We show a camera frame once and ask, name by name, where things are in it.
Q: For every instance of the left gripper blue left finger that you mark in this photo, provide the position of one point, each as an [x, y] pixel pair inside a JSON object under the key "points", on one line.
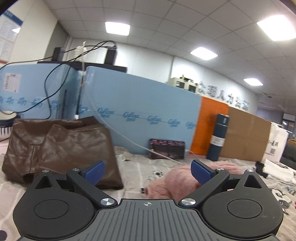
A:
{"points": [[85, 180]]}

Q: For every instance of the white shopping bag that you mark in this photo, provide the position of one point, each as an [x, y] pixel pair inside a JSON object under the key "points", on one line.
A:
{"points": [[276, 143]]}

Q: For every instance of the light blue Corou box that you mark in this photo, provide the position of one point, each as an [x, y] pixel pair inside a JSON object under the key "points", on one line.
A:
{"points": [[137, 109]]}

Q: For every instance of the black smartphone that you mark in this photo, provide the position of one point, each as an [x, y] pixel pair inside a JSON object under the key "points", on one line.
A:
{"points": [[172, 149]]}

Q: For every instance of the dark blue vacuum bottle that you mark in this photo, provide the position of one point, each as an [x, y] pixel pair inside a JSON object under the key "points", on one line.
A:
{"points": [[218, 137]]}

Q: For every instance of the beige metal cabinet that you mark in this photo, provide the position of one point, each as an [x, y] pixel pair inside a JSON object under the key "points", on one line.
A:
{"points": [[183, 83]]}

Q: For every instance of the black power adapter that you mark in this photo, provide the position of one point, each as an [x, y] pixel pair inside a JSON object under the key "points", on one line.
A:
{"points": [[110, 56]]}

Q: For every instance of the brown leather jacket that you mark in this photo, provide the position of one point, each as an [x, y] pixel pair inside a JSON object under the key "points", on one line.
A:
{"points": [[59, 146]]}

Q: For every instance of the black folded garment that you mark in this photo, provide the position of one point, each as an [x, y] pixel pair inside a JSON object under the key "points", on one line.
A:
{"points": [[259, 169]]}

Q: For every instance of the pink knitted sweater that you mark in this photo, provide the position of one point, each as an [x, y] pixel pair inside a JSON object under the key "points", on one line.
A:
{"points": [[176, 184]]}

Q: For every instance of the orange cardboard box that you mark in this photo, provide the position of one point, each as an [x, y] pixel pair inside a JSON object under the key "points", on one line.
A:
{"points": [[206, 124]]}

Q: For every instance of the blue wall notice board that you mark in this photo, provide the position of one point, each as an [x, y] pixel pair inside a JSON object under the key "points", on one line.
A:
{"points": [[10, 26]]}

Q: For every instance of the brown cardboard box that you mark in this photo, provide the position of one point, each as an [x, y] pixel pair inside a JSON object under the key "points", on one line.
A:
{"points": [[247, 136]]}

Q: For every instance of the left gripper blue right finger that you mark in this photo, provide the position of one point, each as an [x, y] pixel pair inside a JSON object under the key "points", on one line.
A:
{"points": [[211, 182]]}

